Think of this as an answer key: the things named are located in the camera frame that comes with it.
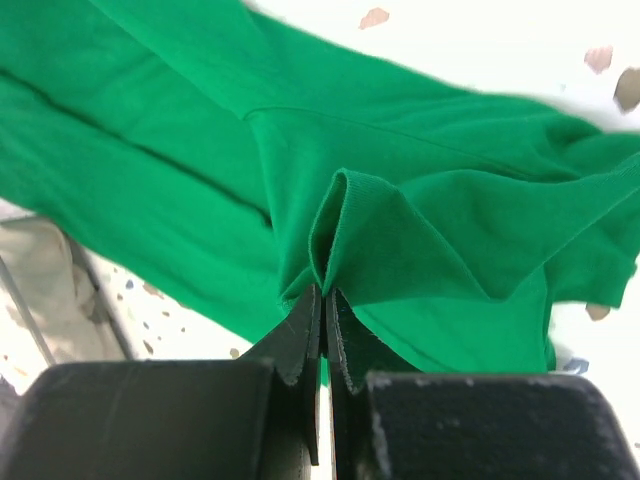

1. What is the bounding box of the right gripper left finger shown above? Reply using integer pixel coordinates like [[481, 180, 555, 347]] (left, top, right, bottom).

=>
[[1, 286, 321, 480]]

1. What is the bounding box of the green t-shirt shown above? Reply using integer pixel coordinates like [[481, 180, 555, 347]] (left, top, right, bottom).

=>
[[1, 1, 639, 373]]

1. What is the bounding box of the white t-shirt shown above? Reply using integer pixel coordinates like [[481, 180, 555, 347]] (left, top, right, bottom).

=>
[[1, 219, 95, 326]]

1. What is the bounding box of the clear plastic bin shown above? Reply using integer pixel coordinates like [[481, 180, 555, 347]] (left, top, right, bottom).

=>
[[1, 217, 130, 374]]

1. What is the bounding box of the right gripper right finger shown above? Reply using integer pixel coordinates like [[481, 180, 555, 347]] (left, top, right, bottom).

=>
[[325, 291, 639, 479]]

